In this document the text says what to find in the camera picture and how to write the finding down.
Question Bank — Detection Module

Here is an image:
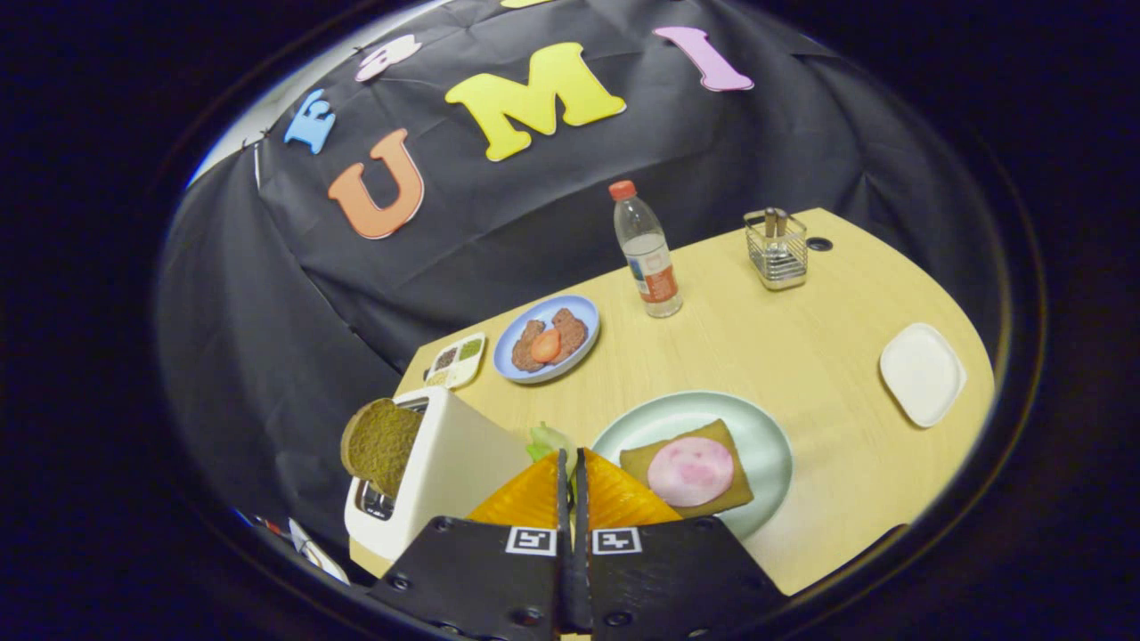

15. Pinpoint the small white square plate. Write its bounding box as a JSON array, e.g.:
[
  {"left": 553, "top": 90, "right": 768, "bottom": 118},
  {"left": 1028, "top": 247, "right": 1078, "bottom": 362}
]
[{"left": 879, "top": 322, "right": 967, "bottom": 428}]

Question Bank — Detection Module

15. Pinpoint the pale green round plate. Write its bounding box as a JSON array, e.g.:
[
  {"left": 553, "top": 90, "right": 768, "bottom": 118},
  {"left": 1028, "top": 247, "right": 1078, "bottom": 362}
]
[{"left": 590, "top": 391, "right": 794, "bottom": 541}]

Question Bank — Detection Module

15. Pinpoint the green lettuce leaf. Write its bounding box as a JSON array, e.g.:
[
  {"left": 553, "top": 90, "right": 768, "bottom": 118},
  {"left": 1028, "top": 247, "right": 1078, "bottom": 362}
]
[{"left": 525, "top": 422, "right": 580, "bottom": 464}]

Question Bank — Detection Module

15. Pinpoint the pink ham slice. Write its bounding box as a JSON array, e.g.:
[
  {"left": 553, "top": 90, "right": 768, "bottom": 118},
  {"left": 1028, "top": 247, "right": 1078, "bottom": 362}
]
[{"left": 647, "top": 435, "right": 736, "bottom": 508}]

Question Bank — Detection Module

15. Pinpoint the brown bread slice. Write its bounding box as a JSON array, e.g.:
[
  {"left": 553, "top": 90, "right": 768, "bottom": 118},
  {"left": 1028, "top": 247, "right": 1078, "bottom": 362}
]
[{"left": 339, "top": 398, "right": 427, "bottom": 499}]

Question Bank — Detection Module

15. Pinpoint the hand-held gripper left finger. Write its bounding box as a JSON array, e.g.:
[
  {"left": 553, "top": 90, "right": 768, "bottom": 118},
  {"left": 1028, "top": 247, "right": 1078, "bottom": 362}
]
[{"left": 365, "top": 448, "right": 571, "bottom": 641}]

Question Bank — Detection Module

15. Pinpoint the square toast slice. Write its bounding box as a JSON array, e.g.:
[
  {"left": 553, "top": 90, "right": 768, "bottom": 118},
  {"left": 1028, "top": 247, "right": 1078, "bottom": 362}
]
[{"left": 619, "top": 419, "right": 754, "bottom": 519}]

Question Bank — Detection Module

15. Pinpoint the white seasoning tray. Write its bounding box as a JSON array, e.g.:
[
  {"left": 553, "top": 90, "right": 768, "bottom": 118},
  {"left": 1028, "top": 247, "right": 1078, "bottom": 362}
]
[{"left": 423, "top": 332, "right": 487, "bottom": 390}]

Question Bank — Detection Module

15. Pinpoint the brown meat patty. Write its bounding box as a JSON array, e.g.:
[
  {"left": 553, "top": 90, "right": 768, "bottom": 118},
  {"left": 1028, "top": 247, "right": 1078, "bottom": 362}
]
[
  {"left": 550, "top": 308, "right": 589, "bottom": 361},
  {"left": 511, "top": 320, "right": 546, "bottom": 372}
]

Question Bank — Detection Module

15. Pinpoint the blue round plate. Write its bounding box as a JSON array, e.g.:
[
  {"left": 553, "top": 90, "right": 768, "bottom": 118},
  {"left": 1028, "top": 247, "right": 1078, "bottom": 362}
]
[{"left": 493, "top": 295, "right": 601, "bottom": 385}]

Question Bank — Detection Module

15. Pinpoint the wire utensil holder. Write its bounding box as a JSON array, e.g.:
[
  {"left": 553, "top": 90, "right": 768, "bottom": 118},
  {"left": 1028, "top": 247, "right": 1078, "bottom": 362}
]
[{"left": 744, "top": 207, "right": 810, "bottom": 292}]

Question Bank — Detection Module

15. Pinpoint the clear plastic bottle red cap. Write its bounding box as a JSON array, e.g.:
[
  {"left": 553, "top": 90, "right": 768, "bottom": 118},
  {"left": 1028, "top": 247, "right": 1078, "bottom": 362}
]
[{"left": 609, "top": 180, "right": 684, "bottom": 319}]

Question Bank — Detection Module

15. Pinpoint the white toaster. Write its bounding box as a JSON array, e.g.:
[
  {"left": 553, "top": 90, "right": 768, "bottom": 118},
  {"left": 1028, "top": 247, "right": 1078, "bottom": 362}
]
[{"left": 344, "top": 385, "right": 535, "bottom": 564}]

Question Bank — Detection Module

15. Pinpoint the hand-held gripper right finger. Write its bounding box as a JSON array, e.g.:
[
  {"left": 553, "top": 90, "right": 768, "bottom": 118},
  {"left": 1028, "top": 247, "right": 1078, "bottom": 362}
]
[{"left": 574, "top": 448, "right": 789, "bottom": 641}]

